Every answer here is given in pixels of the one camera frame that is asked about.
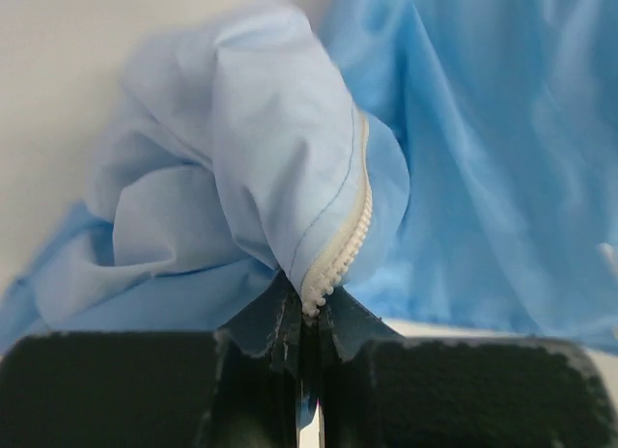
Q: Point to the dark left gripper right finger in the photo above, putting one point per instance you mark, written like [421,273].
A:
[377,388]

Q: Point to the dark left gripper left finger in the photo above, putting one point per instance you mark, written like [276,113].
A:
[237,386]

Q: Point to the light blue zip jacket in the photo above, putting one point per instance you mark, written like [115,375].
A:
[448,161]

